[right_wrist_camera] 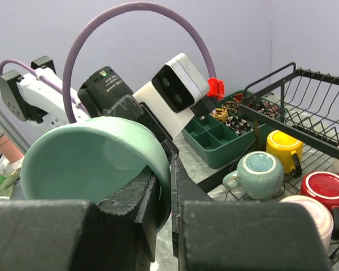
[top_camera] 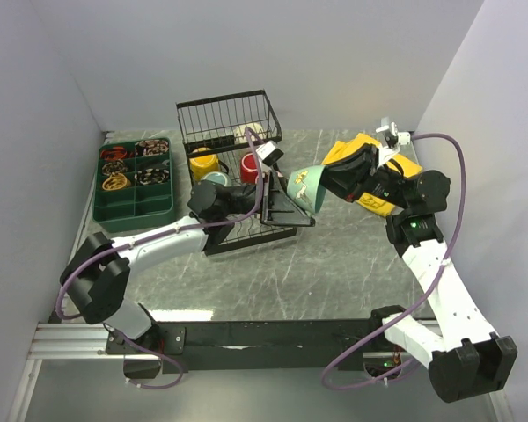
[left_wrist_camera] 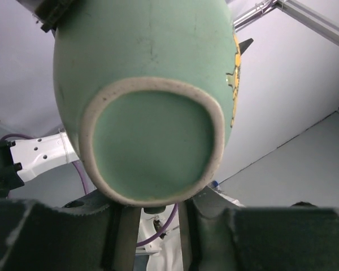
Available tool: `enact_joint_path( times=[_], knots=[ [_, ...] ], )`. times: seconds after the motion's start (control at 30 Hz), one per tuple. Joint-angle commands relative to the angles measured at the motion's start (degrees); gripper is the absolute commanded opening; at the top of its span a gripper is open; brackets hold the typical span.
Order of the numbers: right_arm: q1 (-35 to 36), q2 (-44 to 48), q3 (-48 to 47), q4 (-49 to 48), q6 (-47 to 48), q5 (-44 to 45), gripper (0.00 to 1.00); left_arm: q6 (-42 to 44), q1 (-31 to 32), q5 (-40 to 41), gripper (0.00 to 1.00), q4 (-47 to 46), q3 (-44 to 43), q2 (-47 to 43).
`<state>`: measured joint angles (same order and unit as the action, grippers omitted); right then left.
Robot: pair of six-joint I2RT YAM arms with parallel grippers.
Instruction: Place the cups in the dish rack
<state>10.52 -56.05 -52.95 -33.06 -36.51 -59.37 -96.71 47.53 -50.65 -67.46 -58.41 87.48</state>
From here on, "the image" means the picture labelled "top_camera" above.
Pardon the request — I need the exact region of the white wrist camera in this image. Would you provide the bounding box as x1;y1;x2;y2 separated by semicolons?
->
256;141;284;167
376;117;411;165

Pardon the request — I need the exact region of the black wire dish rack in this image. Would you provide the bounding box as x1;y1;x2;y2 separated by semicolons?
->
176;90;297;256

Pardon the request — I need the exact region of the small teal cup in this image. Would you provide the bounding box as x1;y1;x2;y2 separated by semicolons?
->
287;165;326;215

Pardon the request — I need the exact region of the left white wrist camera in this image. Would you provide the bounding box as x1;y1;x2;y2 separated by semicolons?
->
256;141;284;167

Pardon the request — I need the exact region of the orange black rolled band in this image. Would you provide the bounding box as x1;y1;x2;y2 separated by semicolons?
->
99;146;129;162

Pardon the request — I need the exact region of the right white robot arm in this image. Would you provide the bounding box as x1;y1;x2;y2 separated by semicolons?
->
320;142;517;403

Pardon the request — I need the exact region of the blue-green speckled ceramic mug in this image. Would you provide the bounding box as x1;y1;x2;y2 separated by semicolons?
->
201;171;232;187

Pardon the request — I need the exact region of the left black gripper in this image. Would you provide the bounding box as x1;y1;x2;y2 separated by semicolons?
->
224;171;316;229

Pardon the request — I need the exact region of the black beige rolled band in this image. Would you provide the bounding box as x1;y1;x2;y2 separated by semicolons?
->
135;168;170;186

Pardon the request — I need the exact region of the white floral mug green inside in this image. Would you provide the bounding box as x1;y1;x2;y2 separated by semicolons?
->
233;124;265;144

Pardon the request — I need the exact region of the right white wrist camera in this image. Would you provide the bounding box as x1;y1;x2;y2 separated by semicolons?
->
376;117;411;165

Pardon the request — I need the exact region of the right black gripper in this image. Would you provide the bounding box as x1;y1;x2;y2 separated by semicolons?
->
307;143;410;211

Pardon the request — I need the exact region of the red mug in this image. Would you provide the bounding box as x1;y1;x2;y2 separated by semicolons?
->
240;153;259;185

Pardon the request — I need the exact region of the green compartment tray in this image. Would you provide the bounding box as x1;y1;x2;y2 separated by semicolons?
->
92;137;176;233

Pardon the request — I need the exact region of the black yellow rolled band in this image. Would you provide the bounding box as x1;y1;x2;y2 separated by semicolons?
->
101;160;128;176

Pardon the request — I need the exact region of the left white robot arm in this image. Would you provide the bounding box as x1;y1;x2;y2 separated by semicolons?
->
59;171;324;353

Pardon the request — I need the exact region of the folded yellow cloth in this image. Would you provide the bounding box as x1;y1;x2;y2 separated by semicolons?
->
321;133;422;216

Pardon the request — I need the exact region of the brown white rolled band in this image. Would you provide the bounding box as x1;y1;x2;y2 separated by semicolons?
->
135;138;170;156

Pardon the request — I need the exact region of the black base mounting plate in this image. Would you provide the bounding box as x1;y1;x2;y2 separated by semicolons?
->
106;319;371;378

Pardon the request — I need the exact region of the yellow mug black handle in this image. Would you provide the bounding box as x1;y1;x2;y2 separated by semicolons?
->
188;147;229;181

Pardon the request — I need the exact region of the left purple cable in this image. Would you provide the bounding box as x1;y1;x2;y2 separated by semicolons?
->
55;126;268;391

